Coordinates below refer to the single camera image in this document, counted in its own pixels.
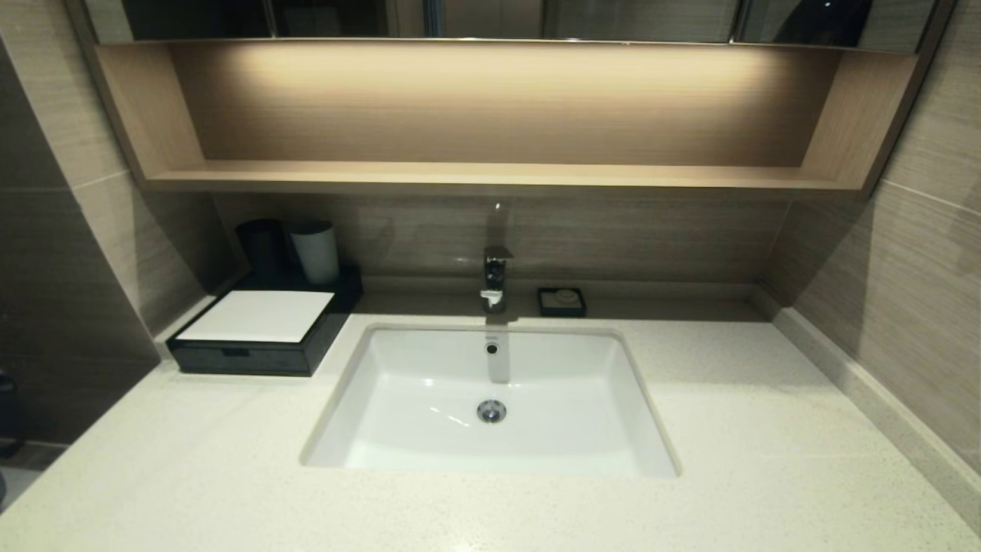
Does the black drawer of amenity box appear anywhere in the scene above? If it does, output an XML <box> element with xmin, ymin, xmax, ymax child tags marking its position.
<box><xmin>168</xmin><ymin>342</ymin><xmax>312</xmax><ymax>377</ymax></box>

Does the black cup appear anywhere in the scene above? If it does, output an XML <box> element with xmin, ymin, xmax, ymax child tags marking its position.
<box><xmin>236</xmin><ymin>219</ymin><xmax>293</xmax><ymax>281</ymax></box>

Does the chrome faucet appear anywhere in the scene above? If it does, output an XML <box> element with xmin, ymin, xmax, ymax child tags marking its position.
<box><xmin>481</xmin><ymin>245</ymin><xmax>515</xmax><ymax>314</ymax></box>

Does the white card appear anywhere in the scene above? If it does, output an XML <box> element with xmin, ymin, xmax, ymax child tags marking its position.
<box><xmin>178</xmin><ymin>291</ymin><xmax>336</xmax><ymax>344</ymax></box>

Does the black soap dish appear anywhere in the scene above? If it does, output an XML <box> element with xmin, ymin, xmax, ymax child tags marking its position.
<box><xmin>537</xmin><ymin>287</ymin><xmax>588</xmax><ymax>318</ymax></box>

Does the white cup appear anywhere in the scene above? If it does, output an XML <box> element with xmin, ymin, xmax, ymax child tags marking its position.
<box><xmin>290</xmin><ymin>222</ymin><xmax>341</xmax><ymax>287</ymax></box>

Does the light wooden wall shelf niche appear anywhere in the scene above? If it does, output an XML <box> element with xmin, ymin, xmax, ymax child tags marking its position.
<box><xmin>67</xmin><ymin>38</ymin><xmax>957</xmax><ymax>202</ymax></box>

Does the mirrored wall cabinet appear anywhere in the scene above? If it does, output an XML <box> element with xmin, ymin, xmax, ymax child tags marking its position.
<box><xmin>83</xmin><ymin>0</ymin><xmax>937</xmax><ymax>53</ymax></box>

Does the black amenity box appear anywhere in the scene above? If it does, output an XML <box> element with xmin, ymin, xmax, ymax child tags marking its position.
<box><xmin>167</xmin><ymin>264</ymin><xmax>366</xmax><ymax>377</ymax></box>

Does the white ceramic sink basin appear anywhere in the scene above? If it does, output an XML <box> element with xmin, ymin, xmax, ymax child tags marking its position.
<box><xmin>301</xmin><ymin>324</ymin><xmax>681</xmax><ymax>479</ymax></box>

